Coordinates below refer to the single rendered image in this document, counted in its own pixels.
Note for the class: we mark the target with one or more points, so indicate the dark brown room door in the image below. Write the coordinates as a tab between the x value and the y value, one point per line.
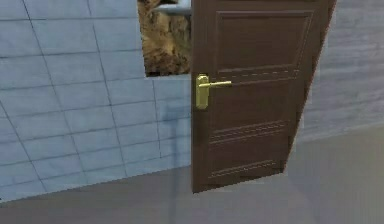
256	126

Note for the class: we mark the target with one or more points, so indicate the window with brown view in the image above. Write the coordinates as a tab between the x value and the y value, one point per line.
165	43

